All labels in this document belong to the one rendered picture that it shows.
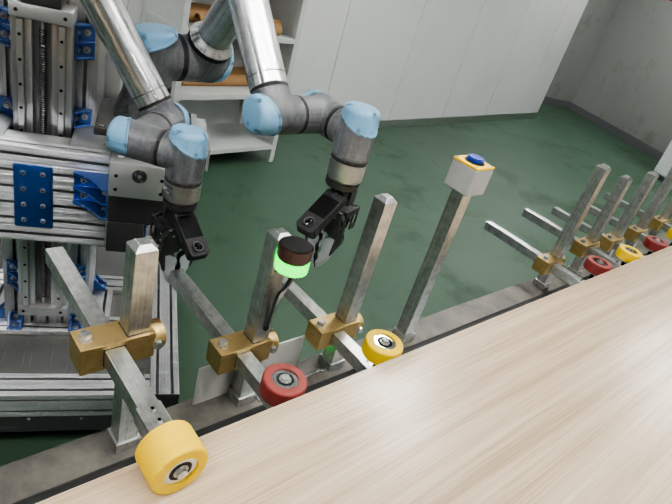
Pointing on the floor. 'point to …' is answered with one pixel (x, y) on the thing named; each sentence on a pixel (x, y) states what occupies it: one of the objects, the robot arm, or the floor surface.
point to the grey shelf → (173, 15)
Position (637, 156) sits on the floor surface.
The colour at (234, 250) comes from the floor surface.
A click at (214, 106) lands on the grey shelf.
